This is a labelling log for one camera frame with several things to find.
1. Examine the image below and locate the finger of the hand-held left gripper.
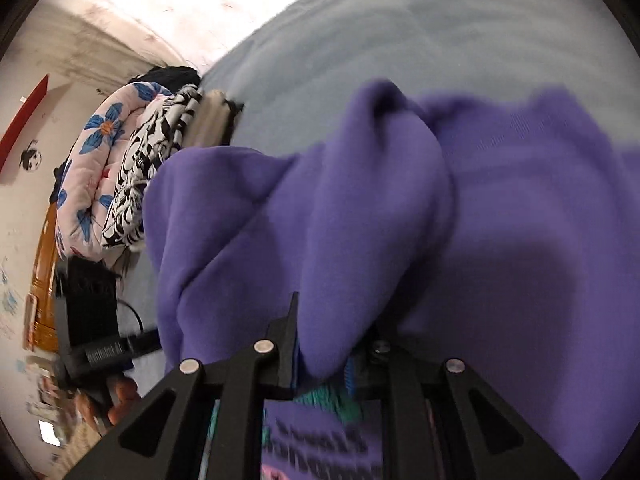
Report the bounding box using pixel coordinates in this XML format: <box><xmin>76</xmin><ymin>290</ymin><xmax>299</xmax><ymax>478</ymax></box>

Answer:
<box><xmin>127</xmin><ymin>329</ymin><xmax>162</xmax><ymax>361</ymax></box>

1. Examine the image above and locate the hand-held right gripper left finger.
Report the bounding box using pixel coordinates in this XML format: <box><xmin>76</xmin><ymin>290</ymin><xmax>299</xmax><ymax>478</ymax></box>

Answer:
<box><xmin>65</xmin><ymin>292</ymin><xmax>301</xmax><ymax>480</ymax></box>

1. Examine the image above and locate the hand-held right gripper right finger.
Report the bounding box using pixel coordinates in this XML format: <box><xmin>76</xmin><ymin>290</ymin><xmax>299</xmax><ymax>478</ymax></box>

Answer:
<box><xmin>344</xmin><ymin>327</ymin><xmax>577</xmax><ymax>480</ymax></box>

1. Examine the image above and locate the purple hoodie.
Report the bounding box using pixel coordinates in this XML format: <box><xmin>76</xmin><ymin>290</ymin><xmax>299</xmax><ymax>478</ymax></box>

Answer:
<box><xmin>142</xmin><ymin>77</ymin><xmax>640</xmax><ymax>480</ymax></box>

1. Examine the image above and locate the person's left hand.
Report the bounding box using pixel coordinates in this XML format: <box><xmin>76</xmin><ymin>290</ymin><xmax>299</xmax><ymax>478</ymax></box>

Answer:
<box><xmin>74</xmin><ymin>376</ymin><xmax>142</xmax><ymax>432</ymax></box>

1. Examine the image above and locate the orange wooden door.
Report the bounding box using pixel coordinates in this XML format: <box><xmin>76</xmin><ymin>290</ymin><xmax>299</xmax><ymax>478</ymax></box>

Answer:
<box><xmin>26</xmin><ymin>201</ymin><xmax>65</xmax><ymax>354</ymax></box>

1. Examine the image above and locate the black and white patterned cloth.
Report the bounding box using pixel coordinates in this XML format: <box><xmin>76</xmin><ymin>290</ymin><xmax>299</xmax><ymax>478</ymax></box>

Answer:
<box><xmin>100</xmin><ymin>82</ymin><xmax>203</xmax><ymax>253</ymax></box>

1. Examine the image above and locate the pink floral quilt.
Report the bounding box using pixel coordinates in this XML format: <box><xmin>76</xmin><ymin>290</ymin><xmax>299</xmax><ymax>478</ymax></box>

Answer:
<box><xmin>54</xmin><ymin>80</ymin><xmax>173</xmax><ymax>261</ymax></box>

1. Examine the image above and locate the cream folded cloth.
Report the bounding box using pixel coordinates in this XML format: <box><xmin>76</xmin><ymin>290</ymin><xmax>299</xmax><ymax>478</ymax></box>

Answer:
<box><xmin>182</xmin><ymin>89</ymin><xmax>232</xmax><ymax>148</ymax></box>

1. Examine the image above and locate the black folded cloth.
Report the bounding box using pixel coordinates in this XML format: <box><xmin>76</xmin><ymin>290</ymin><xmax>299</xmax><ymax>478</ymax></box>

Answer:
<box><xmin>127</xmin><ymin>65</ymin><xmax>201</xmax><ymax>92</ymax></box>

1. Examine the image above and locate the grey-blue bed blanket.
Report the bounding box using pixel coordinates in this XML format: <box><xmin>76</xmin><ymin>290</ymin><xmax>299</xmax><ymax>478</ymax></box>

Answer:
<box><xmin>117</xmin><ymin>0</ymin><xmax>640</xmax><ymax>396</ymax></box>

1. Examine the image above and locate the floral curtain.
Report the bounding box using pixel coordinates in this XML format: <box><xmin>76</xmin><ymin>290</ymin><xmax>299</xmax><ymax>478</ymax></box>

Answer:
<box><xmin>70</xmin><ymin>0</ymin><xmax>346</xmax><ymax>78</ymax></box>

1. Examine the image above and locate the round wall sticker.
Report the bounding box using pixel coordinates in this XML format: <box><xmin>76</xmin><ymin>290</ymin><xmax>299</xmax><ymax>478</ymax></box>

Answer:
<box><xmin>19</xmin><ymin>140</ymin><xmax>44</xmax><ymax>173</ymax></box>

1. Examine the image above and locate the red wall strip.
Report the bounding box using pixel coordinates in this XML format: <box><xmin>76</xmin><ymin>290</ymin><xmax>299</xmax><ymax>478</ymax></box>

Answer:
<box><xmin>0</xmin><ymin>73</ymin><xmax>51</xmax><ymax>173</ymax></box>

